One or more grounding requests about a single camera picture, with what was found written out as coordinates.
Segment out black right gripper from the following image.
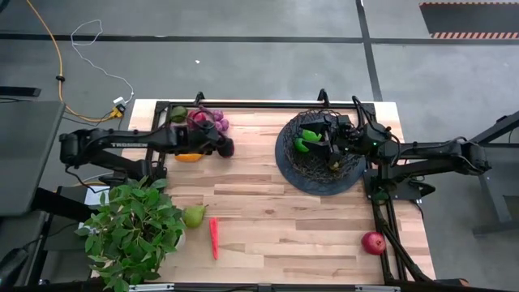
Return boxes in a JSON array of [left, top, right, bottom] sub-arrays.
[[299, 114, 367, 164]]

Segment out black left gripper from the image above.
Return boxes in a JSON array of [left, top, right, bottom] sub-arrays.
[[177, 120, 229, 158]]

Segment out dark red lumpy vegetable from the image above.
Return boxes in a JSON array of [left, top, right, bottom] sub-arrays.
[[217, 137, 236, 160]]

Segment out green bell pepper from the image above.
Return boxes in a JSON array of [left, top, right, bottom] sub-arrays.
[[294, 128, 324, 154]]

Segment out purple grape bunch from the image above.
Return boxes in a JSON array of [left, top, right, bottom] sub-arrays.
[[208, 109, 231, 133]]

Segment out yellow orange mango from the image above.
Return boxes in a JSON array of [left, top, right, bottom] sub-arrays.
[[174, 152, 205, 164]]

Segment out red apple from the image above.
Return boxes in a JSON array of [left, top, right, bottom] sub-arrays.
[[187, 109, 210, 131]]

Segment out green avocado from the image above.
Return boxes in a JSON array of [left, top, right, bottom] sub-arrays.
[[169, 105, 189, 124]]

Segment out green pear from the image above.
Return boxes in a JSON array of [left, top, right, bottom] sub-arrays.
[[182, 204, 208, 230]]

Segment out orange carrot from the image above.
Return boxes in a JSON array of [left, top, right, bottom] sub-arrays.
[[208, 217, 221, 261]]

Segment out red pomegranate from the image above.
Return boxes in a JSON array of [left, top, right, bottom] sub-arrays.
[[360, 230, 388, 256]]

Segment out round dark blue mat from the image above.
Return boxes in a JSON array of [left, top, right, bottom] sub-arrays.
[[274, 109, 368, 197]]

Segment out green leafy potted plant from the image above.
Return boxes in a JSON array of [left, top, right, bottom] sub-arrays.
[[75, 176, 187, 292]]

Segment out white paper sheet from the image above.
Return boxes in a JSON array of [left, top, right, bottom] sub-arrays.
[[82, 184, 111, 208]]

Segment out grey metal stand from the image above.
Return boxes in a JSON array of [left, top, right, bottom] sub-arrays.
[[470, 109, 519, 238]]

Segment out black hazard striped mat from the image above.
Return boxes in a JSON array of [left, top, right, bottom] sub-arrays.
[[418, 1, 519, 41]]

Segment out grey side table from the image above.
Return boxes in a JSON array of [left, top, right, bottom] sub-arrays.
[[0, 100, 66, 218]]

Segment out flat black bar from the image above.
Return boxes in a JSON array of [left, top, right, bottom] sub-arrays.
[[0, 85, 42, 98]]

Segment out black rounded device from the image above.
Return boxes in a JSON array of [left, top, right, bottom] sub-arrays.
[[0, 246, 30, 287]]

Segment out black wire mesh basket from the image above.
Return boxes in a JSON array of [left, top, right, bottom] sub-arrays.
[[281, 109, 366, 184]]

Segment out white floor cable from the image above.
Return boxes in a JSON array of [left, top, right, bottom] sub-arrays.
[[70, 19, 135, 105]]

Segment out yellow floor cable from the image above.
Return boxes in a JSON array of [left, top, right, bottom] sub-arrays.
[[25, 0, 122, 123]]

